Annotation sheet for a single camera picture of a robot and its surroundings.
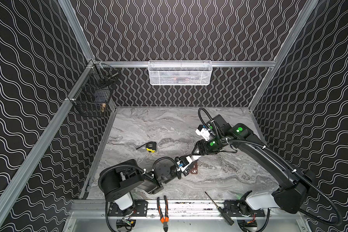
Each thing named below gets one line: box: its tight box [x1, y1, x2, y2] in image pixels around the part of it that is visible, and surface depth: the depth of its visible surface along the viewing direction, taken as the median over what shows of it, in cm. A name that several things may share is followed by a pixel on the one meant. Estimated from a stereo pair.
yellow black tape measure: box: [135, 141, 158, 153], surface depth 97 cm
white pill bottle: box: [190, 155, 202, 161], surface depth 74 cm
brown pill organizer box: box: [188, 159, 199, 175], surface depth 89 cm
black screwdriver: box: [204, 191, 235, 226], surface depth 72 cm
